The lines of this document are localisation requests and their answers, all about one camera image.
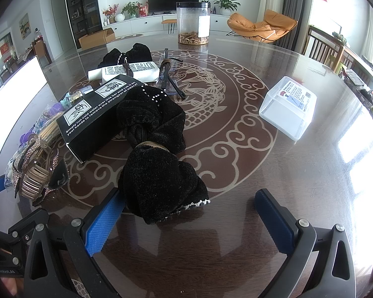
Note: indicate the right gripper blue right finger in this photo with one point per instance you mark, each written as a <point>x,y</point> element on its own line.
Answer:
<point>292,237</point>

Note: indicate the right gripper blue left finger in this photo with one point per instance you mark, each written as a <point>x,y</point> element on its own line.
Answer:
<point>86,236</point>

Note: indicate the rhinestone gold hair clip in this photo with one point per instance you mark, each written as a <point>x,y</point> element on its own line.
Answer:
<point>37,171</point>

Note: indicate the large black velvet bow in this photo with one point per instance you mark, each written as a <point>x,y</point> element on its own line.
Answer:
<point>154,183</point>

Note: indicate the black printed cardboard box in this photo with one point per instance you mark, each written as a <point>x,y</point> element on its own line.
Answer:
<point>93,121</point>

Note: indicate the clear plastic storage box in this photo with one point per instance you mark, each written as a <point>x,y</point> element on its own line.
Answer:
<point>289,106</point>

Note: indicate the large white storage bin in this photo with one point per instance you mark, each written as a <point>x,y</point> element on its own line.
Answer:
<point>22,100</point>

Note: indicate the brown cardboard box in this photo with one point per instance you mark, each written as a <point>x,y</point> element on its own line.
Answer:
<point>97,39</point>

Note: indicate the wooden dining chair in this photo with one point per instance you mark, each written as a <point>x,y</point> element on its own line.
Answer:
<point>323,48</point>

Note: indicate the orange lounge chair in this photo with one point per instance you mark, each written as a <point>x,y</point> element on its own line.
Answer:
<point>273,27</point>

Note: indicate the red flowers in vase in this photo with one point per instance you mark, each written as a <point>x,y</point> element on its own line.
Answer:
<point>110,12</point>

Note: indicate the black display shelf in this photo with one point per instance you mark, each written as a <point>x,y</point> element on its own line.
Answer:
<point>84,18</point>

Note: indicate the white tv cabinet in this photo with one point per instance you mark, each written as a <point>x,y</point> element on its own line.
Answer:
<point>161,23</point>

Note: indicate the small wooden bench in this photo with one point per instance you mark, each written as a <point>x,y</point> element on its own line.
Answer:
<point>171,25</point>

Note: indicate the clear jar with black lid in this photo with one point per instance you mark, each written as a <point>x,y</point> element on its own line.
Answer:
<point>193,22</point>

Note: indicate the green potted plant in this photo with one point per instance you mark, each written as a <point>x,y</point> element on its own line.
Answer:
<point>227,7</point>

